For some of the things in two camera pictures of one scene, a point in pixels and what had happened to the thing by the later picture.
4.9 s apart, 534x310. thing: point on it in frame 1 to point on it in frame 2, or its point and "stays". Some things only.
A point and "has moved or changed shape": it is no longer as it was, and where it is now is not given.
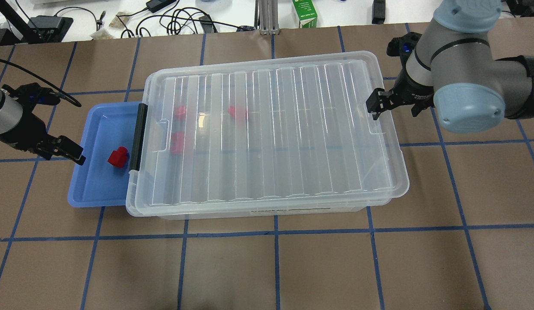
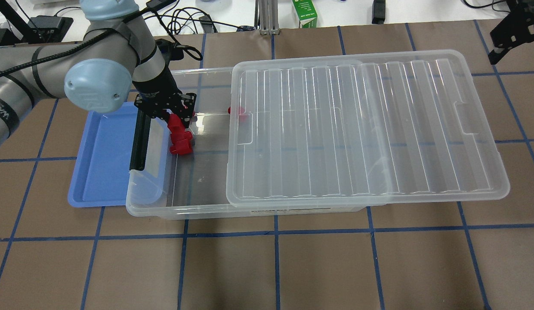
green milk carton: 306,12 stays
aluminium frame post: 266,17 stays
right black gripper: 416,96 to 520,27
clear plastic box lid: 267,130 has moved or changed shape
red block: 118,157 to 177,128
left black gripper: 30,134 to 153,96
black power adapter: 154,6 stays
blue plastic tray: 108,147 stays
